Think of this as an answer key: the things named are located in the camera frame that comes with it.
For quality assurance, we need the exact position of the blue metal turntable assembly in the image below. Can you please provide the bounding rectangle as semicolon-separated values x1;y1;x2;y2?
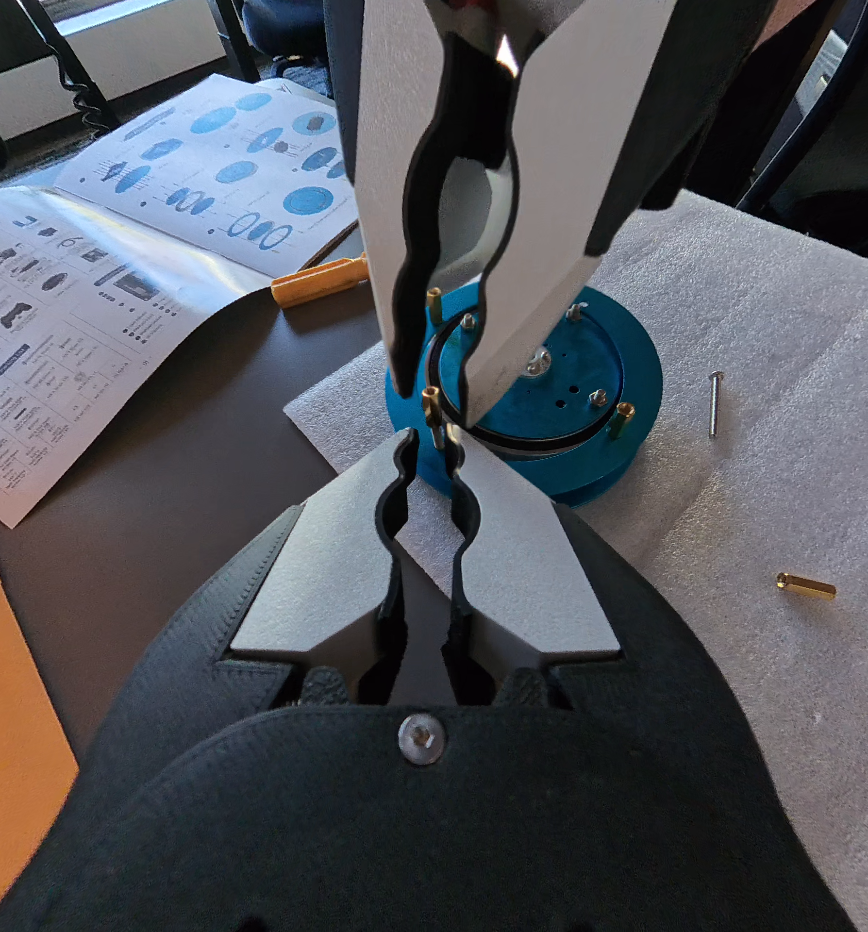
385;280;663;508

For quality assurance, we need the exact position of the thin black coiled cable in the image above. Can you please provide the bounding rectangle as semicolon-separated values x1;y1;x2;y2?
54;44;109;138

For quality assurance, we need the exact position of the orange cardboard box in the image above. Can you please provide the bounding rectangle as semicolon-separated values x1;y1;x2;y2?
0;510;80;926

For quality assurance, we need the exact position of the black office chair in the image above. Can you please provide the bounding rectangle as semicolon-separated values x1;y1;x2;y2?
736;0;868;249

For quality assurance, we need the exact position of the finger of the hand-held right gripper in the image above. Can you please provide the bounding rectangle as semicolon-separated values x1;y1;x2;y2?
462;0;680;431
356;0;454;399

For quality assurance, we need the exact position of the open instruction booklet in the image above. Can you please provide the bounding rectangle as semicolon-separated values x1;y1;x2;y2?
0;73;362;529

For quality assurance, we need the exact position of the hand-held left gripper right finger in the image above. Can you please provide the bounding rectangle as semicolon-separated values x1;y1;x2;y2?
441;422;622;706

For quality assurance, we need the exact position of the orange-handled screwdriver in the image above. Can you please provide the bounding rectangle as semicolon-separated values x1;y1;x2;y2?
270;252;371;310

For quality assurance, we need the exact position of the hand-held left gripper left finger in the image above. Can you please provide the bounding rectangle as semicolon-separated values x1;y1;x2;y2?
229;428;417;706

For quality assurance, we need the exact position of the white foam sheet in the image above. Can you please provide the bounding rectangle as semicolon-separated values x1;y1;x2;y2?
283;191;868;932

